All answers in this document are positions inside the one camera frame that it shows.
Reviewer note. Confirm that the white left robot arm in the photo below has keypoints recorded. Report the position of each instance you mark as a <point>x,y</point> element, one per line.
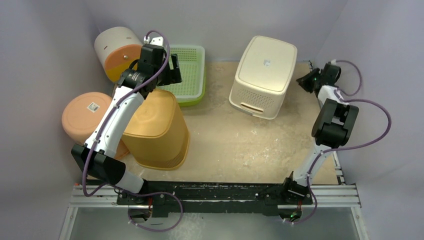
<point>96,157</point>

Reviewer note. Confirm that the cream perforated storage basket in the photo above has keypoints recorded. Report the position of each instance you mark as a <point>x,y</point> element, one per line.
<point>263,76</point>

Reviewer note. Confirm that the peach round plastic bucket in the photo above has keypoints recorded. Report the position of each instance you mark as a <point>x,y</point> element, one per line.
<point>83,114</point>

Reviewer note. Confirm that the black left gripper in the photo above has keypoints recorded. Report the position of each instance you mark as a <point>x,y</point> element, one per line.
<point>173,75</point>

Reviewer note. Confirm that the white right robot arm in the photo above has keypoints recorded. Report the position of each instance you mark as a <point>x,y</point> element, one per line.
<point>332,128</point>

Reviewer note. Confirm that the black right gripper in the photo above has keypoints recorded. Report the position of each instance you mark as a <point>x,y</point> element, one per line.
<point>307,81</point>

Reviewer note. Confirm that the white orange cylindrical bin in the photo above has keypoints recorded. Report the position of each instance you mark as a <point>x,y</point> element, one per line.
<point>116,49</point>

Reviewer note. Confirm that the green plastic outer tray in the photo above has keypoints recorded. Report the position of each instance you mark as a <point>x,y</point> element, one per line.
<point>195,101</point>

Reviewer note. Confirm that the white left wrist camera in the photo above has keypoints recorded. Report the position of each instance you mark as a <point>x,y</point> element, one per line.
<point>157,41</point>

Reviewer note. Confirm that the yellow perforated plastic basket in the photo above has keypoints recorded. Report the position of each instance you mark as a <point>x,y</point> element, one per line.
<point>157,135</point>

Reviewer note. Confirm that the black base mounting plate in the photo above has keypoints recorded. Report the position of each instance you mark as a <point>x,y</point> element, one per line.
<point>268,199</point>

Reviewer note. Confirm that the aluminium frame rails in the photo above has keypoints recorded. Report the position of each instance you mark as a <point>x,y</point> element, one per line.
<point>230,146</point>

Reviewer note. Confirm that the white perforated strainer tray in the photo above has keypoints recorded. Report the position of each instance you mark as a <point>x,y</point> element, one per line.
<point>191,60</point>

